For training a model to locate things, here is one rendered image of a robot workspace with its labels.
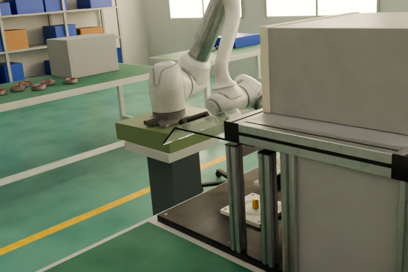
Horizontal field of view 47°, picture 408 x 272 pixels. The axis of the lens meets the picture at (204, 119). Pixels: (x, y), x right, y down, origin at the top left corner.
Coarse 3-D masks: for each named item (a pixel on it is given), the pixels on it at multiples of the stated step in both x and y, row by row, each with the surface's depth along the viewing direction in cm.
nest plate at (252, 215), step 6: (246, 198) 145; (252, 198) 144; (258, 198) 144; (246, 204) 140; (252, 204) 140; (222, 210) 138; (228, 210) 137; (246, 210) 137; (252, 210) 136; (258, 210) 136; (246, 216) 133; (252, 216) 133; (258, 216) 132; (246, 222) 131; (252, 222) 130; (258, 222) 129
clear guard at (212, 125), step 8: (224, 112) 135; (232, 112) 135; (240, 112) 134; (248, 112) 133; (200, 120) 129; (208, 120) 128; (216, 120) 128; (224, 120) 127; (176, 128) 124; (184, 128) 122; (192, 128) 122; (200, 128) 121; (208, 128) 121; (216, 128) 120; (168, 136) 127; (176, 136) 130; (184, 136) 134; (208, 136) 115; (216, 136) 114; (224, 136) 113
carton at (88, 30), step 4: (76, 28) 790; (80, 28) 783; (84, 28) 774; (88, 28) 767; (92, 28) 772; (96, 28) 776; (100, 28) 782; (76, 32) 767; (80, 32) 758; (84, 32) 763; (88, 32) 767; (92, 32) 773; (96, 32) 777; (100, 32) 783
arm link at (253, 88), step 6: (240, 78) 196; (246, 78) 196; (252, 78) 197; (240, 84) 193; (246, 84) 192; (252, 84) 193; (258, 84) 194; (246, 90) 190; (252, 90) 191; (258, 90) 192; (252, 96) 190; (258, 96) 191; (252, 102) 191; (246, 108) 194
